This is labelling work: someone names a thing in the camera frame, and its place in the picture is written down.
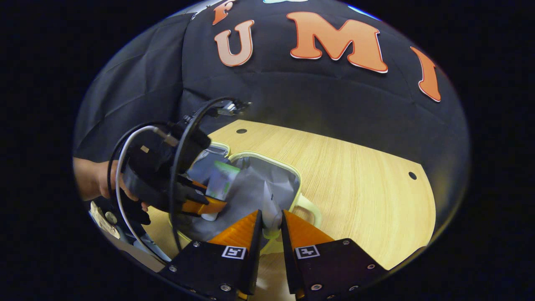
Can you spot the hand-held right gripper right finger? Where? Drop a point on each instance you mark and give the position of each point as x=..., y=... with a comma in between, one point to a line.
x=288, y=259

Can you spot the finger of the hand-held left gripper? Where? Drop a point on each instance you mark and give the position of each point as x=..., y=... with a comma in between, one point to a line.
x=205, y=206
x=196, y=184

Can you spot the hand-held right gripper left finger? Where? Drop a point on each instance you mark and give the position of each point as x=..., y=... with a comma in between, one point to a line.
x=255, y=259

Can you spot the green and white tube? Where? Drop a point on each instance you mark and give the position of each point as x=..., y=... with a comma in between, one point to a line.
x=221, y=179

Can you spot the white skin care tube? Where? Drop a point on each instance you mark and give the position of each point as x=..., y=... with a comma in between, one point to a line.
x=271, y=213

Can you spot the light printed cloth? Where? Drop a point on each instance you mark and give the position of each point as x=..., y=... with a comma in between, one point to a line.
x=102, y=221

